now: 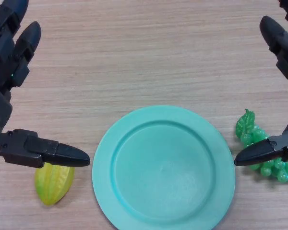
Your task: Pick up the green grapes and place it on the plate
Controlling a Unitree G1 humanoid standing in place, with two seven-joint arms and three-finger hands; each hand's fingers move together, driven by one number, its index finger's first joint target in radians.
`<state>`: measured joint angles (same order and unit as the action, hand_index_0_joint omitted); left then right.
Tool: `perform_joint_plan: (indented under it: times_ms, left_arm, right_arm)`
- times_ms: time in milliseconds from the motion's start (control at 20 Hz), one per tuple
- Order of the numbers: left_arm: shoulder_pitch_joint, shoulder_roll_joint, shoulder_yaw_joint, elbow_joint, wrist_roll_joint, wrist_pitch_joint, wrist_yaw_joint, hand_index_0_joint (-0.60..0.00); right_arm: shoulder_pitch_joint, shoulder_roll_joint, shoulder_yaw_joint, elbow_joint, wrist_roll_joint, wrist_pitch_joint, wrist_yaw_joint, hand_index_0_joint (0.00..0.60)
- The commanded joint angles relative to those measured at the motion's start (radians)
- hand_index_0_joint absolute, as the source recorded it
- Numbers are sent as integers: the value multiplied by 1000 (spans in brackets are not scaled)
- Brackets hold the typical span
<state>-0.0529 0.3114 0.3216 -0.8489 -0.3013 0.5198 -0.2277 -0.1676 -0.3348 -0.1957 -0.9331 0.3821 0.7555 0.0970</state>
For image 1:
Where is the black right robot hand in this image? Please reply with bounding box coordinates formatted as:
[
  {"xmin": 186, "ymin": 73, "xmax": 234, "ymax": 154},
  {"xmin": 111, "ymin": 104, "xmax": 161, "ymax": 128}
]
[{"xmin": 233, "ymin": 0, "xmax": 288, "ymax": 167}]

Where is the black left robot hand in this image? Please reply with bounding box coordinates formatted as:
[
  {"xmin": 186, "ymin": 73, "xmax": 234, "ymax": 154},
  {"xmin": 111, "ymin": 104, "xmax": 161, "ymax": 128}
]
[{"xmin": 0, "ymin": 0, "xmax": 91, "ymax": 169}]

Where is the green grapes bunch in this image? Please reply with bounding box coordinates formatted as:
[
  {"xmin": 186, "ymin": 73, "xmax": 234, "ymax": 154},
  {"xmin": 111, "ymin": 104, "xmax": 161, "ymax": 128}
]
[{"xmin": 235, "ymin": 109, "xmax": 288, "ymax": 184}]

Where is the teal round plate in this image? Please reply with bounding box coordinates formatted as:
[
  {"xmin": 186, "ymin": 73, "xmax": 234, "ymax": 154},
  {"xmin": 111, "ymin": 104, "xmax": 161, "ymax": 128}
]
[{"xmin": 92, "ymin": 104, "xmax": 236, "ymax": 230}]

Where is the yellow green starfruit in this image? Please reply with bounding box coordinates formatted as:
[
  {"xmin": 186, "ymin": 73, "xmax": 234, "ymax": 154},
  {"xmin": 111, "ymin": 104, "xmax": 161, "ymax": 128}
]
[{"xmin": 34, "ymin": 161, "xmax": 75, "ymax": 207}]

